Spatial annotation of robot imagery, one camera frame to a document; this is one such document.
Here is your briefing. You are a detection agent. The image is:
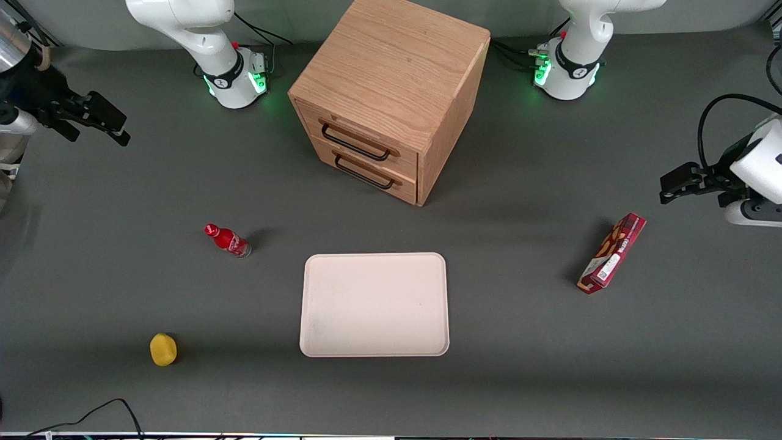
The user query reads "beige object beside table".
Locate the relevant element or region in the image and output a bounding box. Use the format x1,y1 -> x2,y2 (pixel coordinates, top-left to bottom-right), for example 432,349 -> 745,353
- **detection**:
0,131 -> 30,211

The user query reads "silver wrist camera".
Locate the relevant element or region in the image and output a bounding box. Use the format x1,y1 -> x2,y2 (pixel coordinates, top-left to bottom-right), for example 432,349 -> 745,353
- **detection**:
725,198 -> 782,229
0,108 -> 40,138

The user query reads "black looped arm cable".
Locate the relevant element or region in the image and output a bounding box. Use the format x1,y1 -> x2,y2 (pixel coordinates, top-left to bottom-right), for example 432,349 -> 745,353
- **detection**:
698,93 -> 782,173

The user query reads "red snack box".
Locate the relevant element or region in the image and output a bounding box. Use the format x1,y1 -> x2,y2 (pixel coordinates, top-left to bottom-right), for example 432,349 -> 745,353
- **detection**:
577,213 -> 647,295

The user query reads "wooden drawer with black handle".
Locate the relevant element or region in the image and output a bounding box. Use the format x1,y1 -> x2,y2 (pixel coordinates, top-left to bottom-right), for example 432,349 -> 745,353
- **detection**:
296,101 -> 419,179
310,136 -> 418,205

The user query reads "pale pink plastic tray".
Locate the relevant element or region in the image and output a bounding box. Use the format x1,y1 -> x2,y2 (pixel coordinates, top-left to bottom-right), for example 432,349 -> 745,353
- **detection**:
299,252 -> 450,358

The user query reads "red soda bottle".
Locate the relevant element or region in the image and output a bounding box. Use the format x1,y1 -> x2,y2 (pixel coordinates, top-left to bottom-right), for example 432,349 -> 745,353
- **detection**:
204,223 -> 252,259

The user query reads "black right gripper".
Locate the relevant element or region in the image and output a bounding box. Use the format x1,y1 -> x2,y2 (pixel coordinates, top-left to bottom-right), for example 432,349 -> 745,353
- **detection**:
0,58 -> 131,147

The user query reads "black floor cable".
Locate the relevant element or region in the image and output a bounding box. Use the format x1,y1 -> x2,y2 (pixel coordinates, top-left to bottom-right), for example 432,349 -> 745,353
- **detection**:
26,398 -> 145,438

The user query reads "black base cable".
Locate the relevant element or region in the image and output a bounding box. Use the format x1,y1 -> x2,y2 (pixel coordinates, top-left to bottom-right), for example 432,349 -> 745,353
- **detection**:
491,18 -> 572,69
234,11 -> 294,77

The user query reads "wooden two-drawer cabinet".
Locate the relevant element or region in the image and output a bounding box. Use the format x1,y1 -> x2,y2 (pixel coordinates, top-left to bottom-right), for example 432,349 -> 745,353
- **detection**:
288,0 -> 491,207

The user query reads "yellow lemon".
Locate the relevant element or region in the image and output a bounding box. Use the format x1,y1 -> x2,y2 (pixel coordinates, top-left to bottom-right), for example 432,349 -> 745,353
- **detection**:
150,333 -> 178,367

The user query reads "black hanging cable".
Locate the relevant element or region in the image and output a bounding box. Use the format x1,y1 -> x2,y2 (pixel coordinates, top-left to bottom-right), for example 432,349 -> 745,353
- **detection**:
766,43 -> 782,96

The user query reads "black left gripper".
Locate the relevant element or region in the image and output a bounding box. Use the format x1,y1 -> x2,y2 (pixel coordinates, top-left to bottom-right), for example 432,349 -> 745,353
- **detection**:
659,134 -> 761,208

